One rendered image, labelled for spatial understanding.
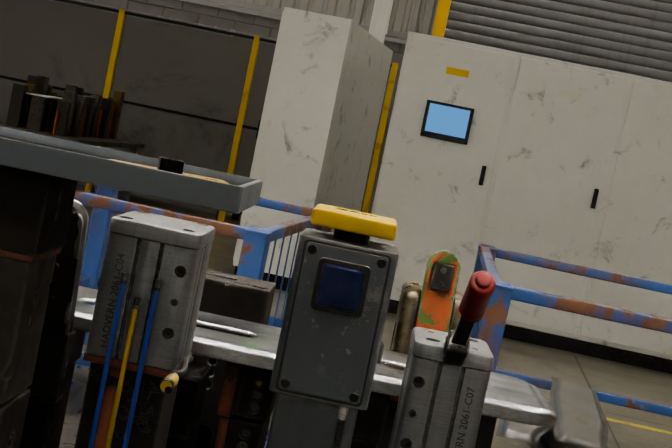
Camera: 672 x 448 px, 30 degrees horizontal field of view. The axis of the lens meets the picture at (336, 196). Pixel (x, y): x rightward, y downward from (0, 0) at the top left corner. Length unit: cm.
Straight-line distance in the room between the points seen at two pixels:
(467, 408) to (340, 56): 799
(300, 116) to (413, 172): 90
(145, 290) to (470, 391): 28
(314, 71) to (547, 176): 181
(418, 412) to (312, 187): 796
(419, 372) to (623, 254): 802
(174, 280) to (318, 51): 800
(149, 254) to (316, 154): 795
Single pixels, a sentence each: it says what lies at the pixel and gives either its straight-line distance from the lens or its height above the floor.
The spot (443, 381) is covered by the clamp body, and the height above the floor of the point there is 103.
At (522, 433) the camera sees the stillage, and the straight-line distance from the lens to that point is 327.
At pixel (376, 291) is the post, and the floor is 111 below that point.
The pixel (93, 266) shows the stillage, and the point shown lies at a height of 60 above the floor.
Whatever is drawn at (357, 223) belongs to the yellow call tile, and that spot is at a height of 116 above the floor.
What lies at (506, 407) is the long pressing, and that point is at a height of 100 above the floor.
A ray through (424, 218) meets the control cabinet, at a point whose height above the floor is 72.
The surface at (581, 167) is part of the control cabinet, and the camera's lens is 898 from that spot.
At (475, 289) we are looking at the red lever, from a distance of 92.
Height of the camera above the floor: 122
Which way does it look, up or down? 3 degrees down
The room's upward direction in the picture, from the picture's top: 12 degrees clockwise
